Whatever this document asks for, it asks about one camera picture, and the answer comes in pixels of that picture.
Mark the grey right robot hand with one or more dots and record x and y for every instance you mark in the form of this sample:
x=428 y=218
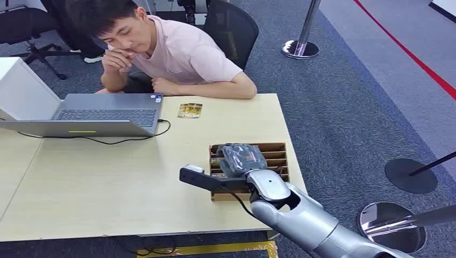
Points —
x=241 y=159

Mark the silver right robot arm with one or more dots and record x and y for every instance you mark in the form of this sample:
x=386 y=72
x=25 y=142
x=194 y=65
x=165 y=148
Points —
x=306 y=220

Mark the brown cardboard card holder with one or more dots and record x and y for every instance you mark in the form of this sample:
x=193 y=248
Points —
x=274 y=156

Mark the person's left hand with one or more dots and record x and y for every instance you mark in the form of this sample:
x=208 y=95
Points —
x=164 y=86

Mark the person's hand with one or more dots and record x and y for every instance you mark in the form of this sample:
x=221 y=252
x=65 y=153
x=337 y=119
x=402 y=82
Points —
x=164 y=86
x=115 y=59

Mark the person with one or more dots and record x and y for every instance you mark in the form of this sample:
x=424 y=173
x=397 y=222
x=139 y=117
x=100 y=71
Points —
x=171 y=50

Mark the person's right hand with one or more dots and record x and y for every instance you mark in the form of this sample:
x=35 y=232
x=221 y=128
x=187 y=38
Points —
x=115 y=59

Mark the yellow floor tape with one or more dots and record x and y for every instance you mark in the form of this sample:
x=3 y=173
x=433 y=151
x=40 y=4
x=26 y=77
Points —
x=213 y=249

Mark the black mesh office chair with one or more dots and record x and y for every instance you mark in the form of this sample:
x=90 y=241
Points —
x=231 y=30

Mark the grey open laptop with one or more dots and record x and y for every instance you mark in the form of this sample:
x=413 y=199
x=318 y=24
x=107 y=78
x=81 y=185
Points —
x=103 y=115

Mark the white box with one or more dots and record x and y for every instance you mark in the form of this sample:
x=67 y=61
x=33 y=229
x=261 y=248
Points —
x=21 y=89

